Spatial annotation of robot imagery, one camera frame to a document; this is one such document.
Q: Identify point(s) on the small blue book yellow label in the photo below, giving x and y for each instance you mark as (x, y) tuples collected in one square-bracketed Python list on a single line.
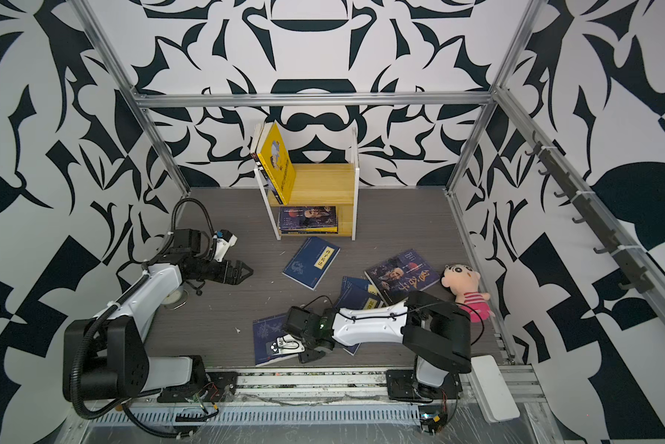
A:
[(311, 262)]

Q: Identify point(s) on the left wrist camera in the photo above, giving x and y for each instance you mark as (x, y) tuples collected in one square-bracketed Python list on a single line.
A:
[(223, 241)]

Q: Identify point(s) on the yellow cartoon cover book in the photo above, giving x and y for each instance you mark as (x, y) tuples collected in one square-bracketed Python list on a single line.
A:
[(276, 160)]

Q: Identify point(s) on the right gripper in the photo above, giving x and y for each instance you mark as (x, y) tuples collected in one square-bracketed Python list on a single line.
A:
[(308, 353)]

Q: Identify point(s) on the white box on rail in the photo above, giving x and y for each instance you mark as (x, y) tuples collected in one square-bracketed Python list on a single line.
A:
[(494, 398)]

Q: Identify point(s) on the blue book front yellow label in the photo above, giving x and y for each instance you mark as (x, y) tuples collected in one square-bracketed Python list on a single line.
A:
[(266, 330)]

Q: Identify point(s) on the purple book with old man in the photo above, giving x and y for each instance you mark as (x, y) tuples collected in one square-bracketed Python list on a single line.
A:
[(308, 216)]

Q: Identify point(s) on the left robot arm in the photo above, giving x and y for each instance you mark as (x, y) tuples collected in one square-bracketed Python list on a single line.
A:
[(105, 362)]

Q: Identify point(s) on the wooden white-framed bookshelf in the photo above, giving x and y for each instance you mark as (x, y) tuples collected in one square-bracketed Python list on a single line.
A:
[(322, 184)]

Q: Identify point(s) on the cartoon boy plush doll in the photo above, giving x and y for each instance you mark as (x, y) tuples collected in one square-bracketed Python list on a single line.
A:
[(464, 284)]

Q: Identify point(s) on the wall hook rail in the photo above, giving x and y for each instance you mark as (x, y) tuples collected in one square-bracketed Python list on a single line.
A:
[(623, 252)]

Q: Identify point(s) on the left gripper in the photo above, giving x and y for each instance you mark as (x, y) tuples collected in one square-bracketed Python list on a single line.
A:
[(229, 279)]

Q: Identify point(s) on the purple book right side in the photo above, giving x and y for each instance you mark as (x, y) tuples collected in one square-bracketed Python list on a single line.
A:
[(401, 274)]

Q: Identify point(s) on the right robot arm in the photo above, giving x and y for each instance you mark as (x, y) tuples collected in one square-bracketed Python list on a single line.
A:
[(437, 331)]

